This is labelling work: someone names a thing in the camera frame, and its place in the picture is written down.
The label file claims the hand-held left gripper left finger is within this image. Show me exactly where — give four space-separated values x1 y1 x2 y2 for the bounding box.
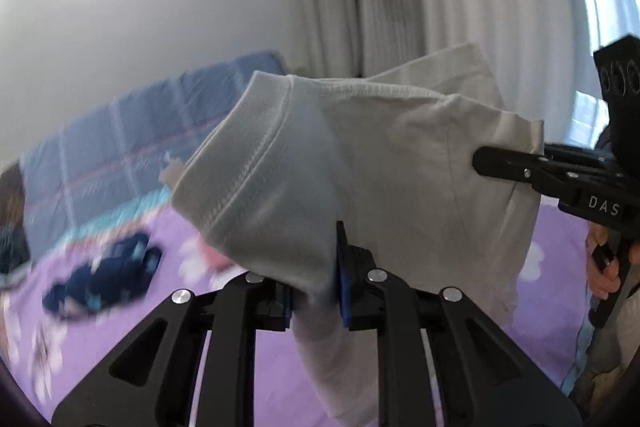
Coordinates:
52 272 293 427

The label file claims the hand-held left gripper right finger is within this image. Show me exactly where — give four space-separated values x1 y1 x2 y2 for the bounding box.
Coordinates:
336 221 583 427

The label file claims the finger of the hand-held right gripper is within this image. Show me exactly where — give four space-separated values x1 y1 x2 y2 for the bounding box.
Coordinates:
472 147 576 208
542 143 617 168

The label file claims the beige long-sleeve shirt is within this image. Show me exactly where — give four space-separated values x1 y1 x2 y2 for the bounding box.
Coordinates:
171 42 546 427

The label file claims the person's right hand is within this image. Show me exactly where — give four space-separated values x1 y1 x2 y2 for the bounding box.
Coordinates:
585 224 640 303

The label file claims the folded pink garment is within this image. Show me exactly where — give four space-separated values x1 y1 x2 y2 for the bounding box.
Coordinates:
200 239 233 273

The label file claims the purple floral bedsheet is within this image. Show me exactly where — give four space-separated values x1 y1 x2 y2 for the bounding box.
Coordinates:
0 202 596 427

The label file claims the navy star-print garment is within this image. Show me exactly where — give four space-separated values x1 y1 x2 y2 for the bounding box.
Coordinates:
41 232 163 320

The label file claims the person's grey clothing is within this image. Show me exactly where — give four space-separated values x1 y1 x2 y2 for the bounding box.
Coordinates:
570 292 640 413

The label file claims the blue plaid quilt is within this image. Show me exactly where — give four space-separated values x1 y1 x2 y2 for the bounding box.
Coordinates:
17 51 291 258

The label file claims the dark blue knit blanket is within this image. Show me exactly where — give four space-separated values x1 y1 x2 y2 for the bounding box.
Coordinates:
0 227 31 275

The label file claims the dark brown printed pillow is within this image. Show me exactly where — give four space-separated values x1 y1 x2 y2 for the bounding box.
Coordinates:
0 162 31 233

